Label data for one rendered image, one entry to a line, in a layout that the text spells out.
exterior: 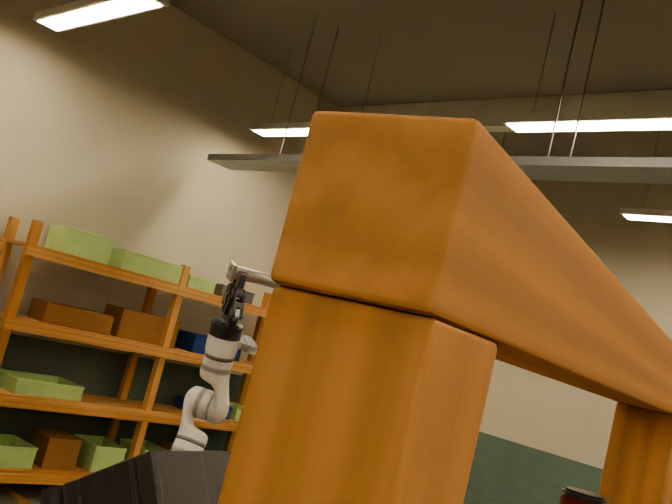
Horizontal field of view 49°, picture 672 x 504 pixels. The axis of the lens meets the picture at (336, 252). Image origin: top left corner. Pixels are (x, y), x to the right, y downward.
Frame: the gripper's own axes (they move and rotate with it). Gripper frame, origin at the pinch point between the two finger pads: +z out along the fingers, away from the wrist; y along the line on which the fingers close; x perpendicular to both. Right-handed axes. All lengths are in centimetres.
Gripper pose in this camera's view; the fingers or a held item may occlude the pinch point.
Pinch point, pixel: (239, 277)
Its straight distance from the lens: 170.9
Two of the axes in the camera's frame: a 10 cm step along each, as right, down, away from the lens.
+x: 9.1, 2.1, 3.5
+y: -3.1, -2.0, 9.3
